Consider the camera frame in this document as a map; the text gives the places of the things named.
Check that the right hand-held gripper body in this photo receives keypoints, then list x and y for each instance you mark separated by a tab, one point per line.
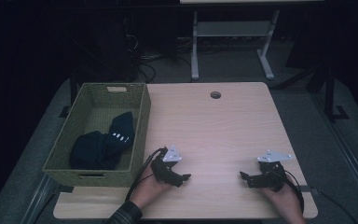
270	177

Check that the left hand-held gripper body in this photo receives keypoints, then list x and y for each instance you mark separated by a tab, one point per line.
164	166

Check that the green woven basket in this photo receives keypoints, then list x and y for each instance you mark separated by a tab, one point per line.
99	105

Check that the person's right hand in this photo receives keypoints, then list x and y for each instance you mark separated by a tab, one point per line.
284	202

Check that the person's left hand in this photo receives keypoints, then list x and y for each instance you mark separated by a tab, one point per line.
147	191

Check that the black metal stand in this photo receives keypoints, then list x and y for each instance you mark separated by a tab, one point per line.
331	93

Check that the white metal stand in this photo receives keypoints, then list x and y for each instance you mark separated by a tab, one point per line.
233	29

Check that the aluminium rail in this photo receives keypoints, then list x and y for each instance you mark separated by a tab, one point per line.
348	149
38	199

